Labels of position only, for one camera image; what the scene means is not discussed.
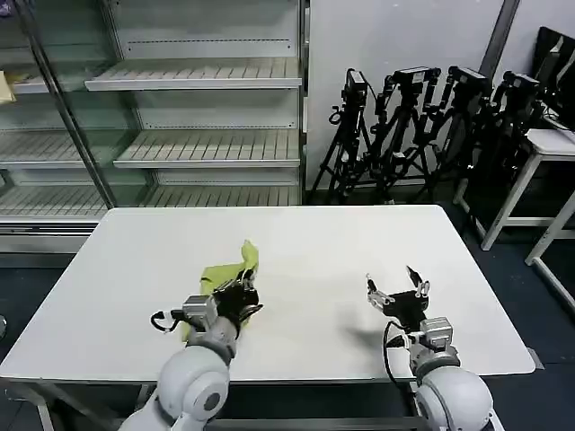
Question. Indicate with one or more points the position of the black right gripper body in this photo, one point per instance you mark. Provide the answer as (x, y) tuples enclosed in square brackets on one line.
[(406, 307)]

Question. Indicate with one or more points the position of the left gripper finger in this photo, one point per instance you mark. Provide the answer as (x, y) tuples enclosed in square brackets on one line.
[(230, 285), (248, 279)]

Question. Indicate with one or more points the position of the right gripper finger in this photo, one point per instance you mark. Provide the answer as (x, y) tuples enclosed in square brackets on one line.
[(422, 288), (378, 297)]

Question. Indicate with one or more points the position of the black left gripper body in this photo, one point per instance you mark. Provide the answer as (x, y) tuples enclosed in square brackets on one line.
[(238, 303)]

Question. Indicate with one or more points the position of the yellow-green shirt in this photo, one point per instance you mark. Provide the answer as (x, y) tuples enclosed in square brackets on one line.
[(222, 273)]

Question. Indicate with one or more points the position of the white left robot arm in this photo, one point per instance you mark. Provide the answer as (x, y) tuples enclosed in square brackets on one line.
[(193, 381)]

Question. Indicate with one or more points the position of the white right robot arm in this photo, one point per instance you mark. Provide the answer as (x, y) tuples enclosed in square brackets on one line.
[(453, 395)]

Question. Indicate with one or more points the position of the white empty display shelf unit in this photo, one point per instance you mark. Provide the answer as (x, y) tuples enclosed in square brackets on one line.
[(211, 148)]

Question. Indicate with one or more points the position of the white side table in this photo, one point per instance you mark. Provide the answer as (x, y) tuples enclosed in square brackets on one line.
[(550, 143)]

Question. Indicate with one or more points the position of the steel-framed glass cabinet door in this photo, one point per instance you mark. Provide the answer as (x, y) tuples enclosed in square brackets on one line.
[(67, 116)]

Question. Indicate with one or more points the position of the black computer monitor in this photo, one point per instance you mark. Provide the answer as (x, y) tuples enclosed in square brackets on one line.
[(554, 67)]

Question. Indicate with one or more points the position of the tan cardboard box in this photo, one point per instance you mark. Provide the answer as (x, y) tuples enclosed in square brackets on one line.
[(6, 87)]

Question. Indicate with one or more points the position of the white metal table frame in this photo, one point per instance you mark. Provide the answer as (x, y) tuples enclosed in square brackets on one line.
[(550, 233)]

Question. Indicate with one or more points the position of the grey wall post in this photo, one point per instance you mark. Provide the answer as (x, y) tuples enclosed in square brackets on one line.
[(496, 40)]

